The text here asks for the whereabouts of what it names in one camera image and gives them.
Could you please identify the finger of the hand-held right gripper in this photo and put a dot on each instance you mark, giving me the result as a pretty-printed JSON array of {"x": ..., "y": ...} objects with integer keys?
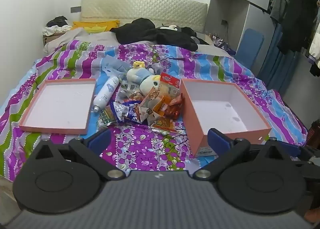
[{"x": 288, "y": 149}]

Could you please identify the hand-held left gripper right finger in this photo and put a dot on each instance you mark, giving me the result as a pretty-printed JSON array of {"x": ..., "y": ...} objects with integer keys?
[{"x": 218, "y": 142}]

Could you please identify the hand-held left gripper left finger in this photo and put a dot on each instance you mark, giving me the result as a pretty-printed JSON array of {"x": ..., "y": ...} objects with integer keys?
[{"x": 101, "y": 141}]

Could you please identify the green snack packet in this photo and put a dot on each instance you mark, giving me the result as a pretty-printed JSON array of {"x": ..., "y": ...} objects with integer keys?
[{"x": 106, "y": 119}]

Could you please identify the pink cardboard box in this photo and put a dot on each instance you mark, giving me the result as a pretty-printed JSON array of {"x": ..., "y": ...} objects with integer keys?
[{"x": 195, "y": 119}]

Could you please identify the clear triangular snack packet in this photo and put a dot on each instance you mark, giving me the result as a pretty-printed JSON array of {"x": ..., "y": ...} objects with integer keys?
[{"x": 147, "y": 109}]

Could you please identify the brown snack clear packet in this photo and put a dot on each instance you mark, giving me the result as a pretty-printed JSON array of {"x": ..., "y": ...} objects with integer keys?
[{"x": 135, "y": 96}]

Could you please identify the yellow red clear snack packet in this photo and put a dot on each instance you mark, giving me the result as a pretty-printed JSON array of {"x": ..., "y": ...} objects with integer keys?
[{"x": 163, "y": 125}]

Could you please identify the orange snack packet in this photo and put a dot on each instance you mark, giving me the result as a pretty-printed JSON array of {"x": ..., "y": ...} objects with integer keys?
[{"x": 162, "y": 107}]

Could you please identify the dark red bag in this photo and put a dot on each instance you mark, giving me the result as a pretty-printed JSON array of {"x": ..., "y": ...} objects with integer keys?
[{"x": 313, "y": 132}]

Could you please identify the white spray bottle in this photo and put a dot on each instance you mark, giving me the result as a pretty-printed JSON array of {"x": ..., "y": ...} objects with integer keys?
[{"x": 106, "y": 92}]

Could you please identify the purple floral striped blanket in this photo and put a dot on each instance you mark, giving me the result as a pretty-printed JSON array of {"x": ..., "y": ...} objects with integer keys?
[{"x": 150, "y": 149}]

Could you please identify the pink box lid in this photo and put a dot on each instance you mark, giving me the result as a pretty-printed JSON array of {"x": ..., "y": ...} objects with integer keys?
[{"x": 57, "y": 106}]

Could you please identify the yellow blue duck plush toy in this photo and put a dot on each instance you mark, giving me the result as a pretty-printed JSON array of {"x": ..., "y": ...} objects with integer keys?
[{"x": 147, "y": 79}]

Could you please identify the blue chair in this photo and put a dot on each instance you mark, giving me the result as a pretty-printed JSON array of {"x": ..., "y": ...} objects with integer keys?
[{"x": 250, "y": 46}]

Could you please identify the white purple hanging jacket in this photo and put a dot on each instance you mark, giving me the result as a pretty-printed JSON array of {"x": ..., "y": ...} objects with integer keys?
[{"x": 315, "y": 51}]

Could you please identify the grey bed sheet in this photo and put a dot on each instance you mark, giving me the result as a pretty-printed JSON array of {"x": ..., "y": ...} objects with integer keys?
[{"x": 100, "y": 38}]

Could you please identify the yellow pillow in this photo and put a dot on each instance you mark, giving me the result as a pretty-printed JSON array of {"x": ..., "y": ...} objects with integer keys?
[{"x": 95, "y": 26}]

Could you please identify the black clothing pile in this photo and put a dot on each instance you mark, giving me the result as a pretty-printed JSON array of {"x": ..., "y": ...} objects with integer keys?
[{"x": 150, "y": 34}]

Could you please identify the white cloth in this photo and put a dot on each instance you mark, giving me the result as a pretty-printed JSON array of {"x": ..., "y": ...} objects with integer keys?
[{"x": 53, "y": 29}]

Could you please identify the dark cloth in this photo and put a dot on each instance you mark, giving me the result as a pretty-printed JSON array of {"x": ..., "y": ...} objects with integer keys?
[{"x": 58, "y": 21}]

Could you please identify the black hanging coat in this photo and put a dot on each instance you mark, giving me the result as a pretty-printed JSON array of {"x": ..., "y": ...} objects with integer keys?
[{"x": 298, "y": 16}]

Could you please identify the grey wardrobe cabinet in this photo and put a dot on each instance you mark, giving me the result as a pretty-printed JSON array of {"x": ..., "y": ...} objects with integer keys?
[{"x": 225, "y": 6}]

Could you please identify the cream quilted headboard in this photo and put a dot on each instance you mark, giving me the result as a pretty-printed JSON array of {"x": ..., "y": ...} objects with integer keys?
[{"x": 140, "y": 6}]

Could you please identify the grey striped hanging jacket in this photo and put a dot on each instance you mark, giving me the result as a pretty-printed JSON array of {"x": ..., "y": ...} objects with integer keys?
[{"x": 281, "y": 1}]

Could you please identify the dark wall switch plate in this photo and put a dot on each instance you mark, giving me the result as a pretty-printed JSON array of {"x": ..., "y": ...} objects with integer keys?
[{"x": 75, "y": 9}]

